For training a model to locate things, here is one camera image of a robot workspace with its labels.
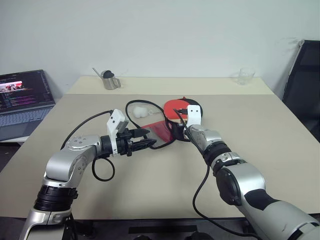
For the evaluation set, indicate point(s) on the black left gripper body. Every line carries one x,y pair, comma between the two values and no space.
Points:
125,145

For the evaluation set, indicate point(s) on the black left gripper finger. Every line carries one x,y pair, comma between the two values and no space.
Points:
142,144
138,132

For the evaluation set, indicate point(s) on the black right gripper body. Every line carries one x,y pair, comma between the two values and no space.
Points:
178,132

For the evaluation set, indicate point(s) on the red black paddle case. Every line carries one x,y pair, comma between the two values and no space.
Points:
160,130

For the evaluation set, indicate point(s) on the red table tennis paddle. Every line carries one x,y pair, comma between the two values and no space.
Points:
175,106

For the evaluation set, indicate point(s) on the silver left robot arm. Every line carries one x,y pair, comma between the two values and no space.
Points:
62,162

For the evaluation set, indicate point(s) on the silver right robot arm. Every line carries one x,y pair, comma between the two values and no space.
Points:
250,182

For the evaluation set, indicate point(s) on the stainless steel pitcher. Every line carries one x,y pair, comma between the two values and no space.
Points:
112,83

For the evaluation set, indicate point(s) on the black round item in pitcher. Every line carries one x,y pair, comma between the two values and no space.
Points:
108,74

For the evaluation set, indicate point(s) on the thin metal stick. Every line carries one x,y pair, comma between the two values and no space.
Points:
97,72

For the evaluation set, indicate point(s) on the clear glass cup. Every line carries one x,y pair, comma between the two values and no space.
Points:
243,77

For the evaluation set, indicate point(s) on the black bar under table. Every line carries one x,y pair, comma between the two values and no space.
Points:
162,230

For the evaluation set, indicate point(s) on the white side desk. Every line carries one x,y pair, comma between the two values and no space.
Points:
11,140

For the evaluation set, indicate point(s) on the open grey laptop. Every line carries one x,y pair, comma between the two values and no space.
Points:
22,87

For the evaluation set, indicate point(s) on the black office chair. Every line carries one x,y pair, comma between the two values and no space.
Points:
305,87

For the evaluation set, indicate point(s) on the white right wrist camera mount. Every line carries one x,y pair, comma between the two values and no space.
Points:
194,115

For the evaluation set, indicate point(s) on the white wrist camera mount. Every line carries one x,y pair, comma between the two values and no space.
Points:
194,115
115,118

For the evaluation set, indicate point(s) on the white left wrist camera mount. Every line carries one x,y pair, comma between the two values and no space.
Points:
115,118

